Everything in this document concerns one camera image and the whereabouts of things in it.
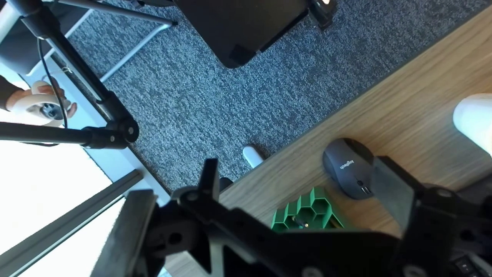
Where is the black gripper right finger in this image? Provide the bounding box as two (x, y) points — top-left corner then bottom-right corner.
(370, 154), (459, 277)

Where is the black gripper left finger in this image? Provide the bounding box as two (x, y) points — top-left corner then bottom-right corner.
(91, 188), (199, 277)

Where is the white paper cup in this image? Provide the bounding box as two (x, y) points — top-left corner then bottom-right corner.
(453, 93), (492, 159)

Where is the dark grey computer mouse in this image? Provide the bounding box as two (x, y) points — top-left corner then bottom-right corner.
(322, 138), (379, 202)

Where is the green honeycomb pen holder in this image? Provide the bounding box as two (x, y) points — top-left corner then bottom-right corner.
(270, 185), (347, 234)

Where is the black tripod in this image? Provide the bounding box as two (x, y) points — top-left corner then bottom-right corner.
(0, 0), (179, 151)

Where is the white desk foot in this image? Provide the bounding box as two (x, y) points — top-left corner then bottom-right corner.
(242, 145), (267, 170)

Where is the grey metal rail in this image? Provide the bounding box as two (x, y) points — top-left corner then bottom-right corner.
(0, 168), (145, 277)

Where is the dark desk edge bracket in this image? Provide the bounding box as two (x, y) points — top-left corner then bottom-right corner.
(219, 176), (237, 193)

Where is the metal floor frame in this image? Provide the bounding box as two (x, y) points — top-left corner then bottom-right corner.
(99, 21), (174, 84)

